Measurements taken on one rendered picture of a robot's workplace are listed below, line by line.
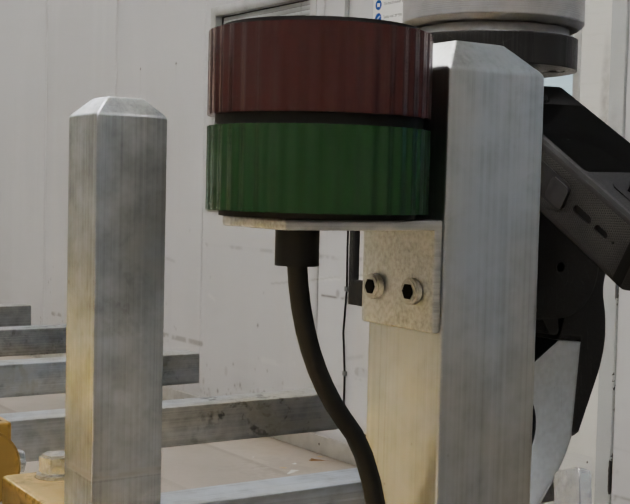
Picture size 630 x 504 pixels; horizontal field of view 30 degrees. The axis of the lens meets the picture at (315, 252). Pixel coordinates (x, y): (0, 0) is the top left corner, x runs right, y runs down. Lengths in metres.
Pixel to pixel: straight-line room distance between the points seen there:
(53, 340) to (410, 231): 1.08
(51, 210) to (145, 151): 7.05
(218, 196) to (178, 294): 5.81
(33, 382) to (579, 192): 0.76
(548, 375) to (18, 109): 7.71
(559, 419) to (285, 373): 4.81
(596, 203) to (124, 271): 0.23
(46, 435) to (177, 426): 0.10
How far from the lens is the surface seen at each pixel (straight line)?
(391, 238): 0.34
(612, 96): 3.87
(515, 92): 0.34
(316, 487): 0.67
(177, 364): 1.17
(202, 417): 0.91
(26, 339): 1.38
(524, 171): 0.34
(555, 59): 0.48
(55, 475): 0.65
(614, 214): 0.42
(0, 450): 0.78
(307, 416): 0.96
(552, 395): 0.50
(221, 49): 0.31
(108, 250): 0.54
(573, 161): 0.44
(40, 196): 7.76
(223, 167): 0.30
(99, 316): 0.55
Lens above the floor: 1.13
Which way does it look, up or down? 3 degrees down
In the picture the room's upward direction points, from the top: 1 degrees clockwise
